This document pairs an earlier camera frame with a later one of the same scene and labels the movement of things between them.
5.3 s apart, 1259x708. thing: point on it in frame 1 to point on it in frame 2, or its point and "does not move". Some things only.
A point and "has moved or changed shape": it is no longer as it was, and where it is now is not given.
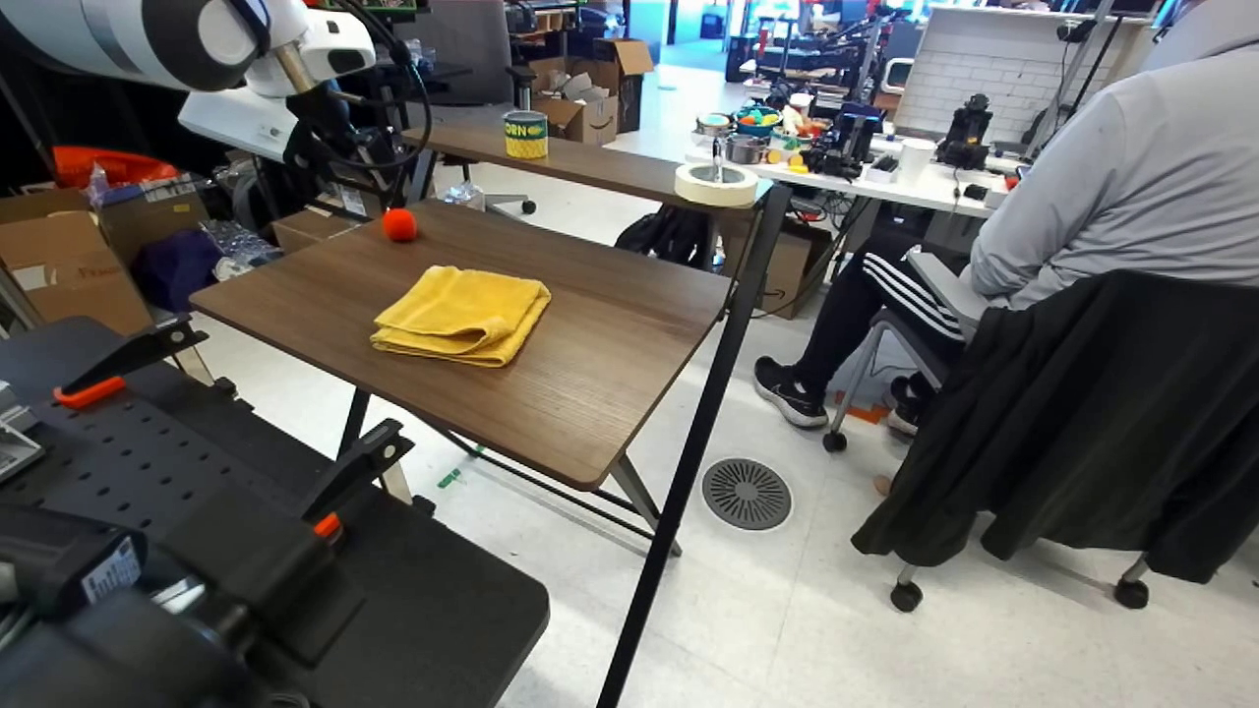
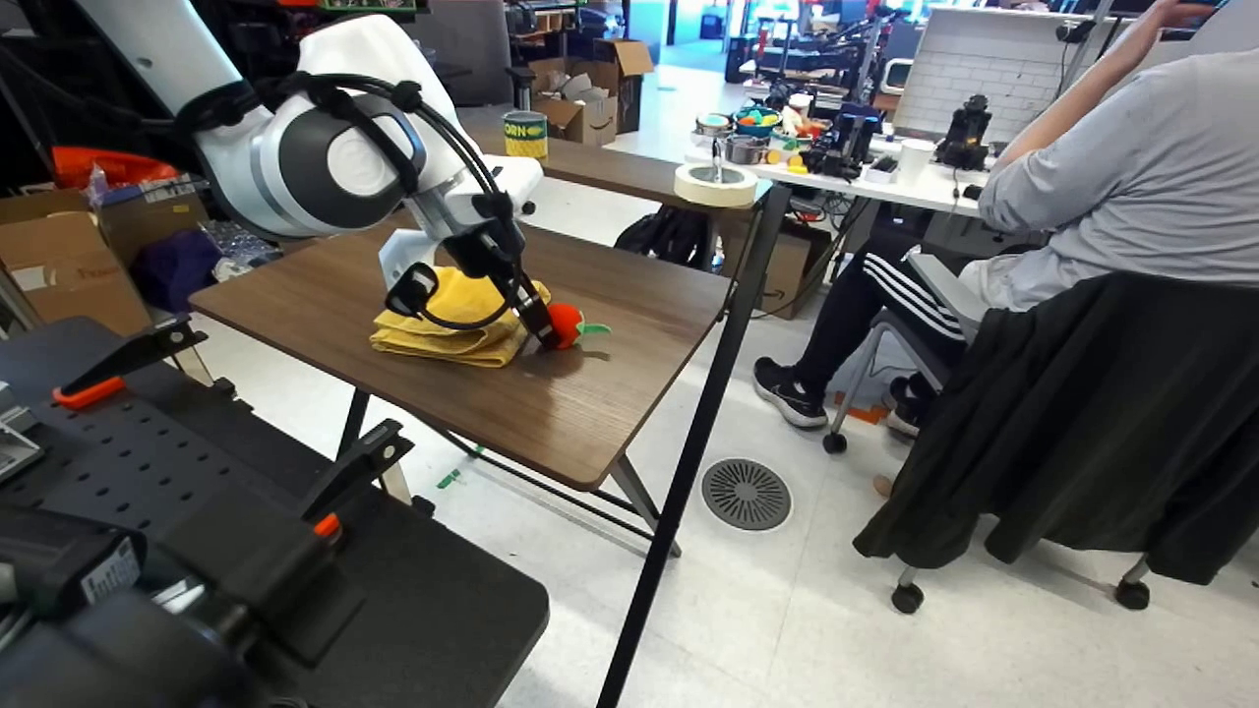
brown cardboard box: [66, 261] does not move
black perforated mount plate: [166, 544] does not move
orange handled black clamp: [108, 374] does not move
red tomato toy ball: [399, 227] has moved or changed shape
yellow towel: [462, 311] does not move
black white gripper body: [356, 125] to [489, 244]
